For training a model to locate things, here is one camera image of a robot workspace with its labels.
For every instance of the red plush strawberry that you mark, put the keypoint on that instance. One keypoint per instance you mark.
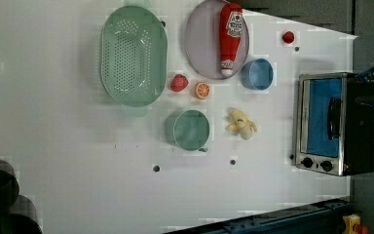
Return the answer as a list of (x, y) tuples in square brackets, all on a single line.
[(179, 83)]

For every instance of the blue metal table frame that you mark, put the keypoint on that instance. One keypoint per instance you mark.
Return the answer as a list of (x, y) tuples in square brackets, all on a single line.
[(316, 218)]

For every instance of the blue cup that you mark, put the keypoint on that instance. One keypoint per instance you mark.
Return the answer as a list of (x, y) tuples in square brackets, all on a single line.
[(257, 74)]

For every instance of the grey round plate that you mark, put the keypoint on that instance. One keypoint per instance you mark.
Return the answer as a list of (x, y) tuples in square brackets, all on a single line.
[(201, 38)]

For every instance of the silver toaster oven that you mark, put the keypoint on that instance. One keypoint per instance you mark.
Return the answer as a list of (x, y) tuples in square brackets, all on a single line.
[(334, 133)]

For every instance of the yellow red object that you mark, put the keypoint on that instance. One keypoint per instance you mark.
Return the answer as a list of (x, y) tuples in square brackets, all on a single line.
[(354, 225)]

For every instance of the yellow plush banana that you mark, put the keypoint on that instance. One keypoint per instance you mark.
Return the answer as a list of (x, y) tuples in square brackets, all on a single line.
[(241, 124)]

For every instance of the black cylindrical camera mount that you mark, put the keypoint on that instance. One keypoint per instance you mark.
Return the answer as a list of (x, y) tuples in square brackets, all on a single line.
[(17, 213)]

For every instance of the green mug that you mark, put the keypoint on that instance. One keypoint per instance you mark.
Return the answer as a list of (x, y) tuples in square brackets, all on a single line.
[(188, 130)]

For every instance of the red plush ketchup bottle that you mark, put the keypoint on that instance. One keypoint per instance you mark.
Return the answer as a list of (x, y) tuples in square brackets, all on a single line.
[(230, 34)]

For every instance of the orange slice toy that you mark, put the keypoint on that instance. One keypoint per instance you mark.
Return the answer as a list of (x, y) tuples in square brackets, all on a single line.
[(202, 90)]

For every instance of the green perforated colander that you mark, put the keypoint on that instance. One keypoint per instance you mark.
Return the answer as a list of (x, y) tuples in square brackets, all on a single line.
[(133, 56)]

